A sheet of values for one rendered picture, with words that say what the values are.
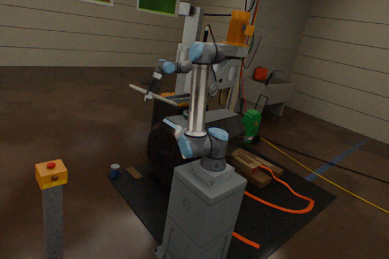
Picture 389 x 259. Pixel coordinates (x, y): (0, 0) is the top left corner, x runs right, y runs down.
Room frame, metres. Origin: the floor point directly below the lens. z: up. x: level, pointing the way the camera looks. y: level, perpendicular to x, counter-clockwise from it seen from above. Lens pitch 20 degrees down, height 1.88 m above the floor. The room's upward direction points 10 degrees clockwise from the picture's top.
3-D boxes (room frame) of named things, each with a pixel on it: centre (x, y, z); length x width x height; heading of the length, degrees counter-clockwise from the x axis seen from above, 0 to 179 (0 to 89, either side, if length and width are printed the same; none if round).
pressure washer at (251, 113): (4.24, -1.02, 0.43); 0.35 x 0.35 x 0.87; 29
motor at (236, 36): (3.35, -0.37, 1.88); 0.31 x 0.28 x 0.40; 55
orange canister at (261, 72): (6.03, -1.41, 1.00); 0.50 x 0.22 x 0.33; 135
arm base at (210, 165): (1.61, -0.20, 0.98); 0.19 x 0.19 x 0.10
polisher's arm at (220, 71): (3.13, -0.21, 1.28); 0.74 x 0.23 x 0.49; 145
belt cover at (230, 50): (3.10, -0.18, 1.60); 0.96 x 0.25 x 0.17; 145
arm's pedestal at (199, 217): (1.61, -0.20, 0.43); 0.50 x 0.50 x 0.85; 45
